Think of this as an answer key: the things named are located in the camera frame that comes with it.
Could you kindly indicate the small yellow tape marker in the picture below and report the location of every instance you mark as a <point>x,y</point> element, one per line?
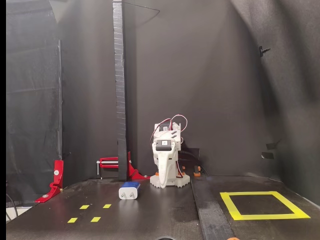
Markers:
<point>107,206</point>
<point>84,207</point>
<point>72,220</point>
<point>95,219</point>

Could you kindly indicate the orange and black clamp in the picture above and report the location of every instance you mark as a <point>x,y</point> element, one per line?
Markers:
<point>183,172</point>
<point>157,173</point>
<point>197,174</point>

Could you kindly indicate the black tape piece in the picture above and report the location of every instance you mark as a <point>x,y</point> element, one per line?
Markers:
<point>272,145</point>
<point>267,155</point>

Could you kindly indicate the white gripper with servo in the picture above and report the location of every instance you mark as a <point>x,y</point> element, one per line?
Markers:
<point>164,155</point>

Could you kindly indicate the blue and white charger plug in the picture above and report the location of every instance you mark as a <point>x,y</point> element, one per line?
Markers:
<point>128,193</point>

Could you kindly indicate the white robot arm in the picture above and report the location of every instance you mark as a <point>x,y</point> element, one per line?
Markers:
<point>183,180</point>

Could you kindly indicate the red bracket with silver screws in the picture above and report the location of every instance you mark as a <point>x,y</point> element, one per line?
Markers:
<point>58,170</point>

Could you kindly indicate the red corner bracket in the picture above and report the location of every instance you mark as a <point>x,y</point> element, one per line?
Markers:
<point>133,173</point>

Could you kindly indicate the long black strip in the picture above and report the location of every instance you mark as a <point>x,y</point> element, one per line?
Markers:
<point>210,212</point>

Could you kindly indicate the black vertical post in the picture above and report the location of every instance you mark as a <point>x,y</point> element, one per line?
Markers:
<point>120,100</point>

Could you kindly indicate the red screw clamp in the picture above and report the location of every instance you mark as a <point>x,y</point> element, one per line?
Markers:
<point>107,159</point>

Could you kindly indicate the orange clamp top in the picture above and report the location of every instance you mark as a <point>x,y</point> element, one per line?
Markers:
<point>233,238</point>

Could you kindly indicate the yellow tape square outline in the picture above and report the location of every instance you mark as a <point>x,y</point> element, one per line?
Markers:
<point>262,216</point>

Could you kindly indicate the black clip on curtain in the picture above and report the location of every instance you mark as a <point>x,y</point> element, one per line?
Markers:
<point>261,51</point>

